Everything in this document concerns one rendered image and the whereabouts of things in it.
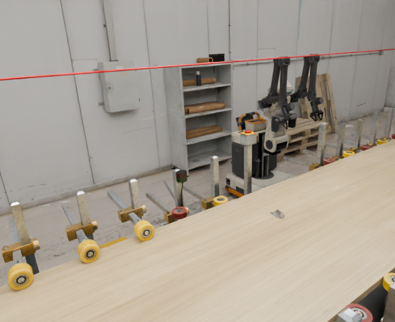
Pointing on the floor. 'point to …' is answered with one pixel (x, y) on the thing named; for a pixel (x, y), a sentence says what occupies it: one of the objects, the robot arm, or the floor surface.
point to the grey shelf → (209, 143)
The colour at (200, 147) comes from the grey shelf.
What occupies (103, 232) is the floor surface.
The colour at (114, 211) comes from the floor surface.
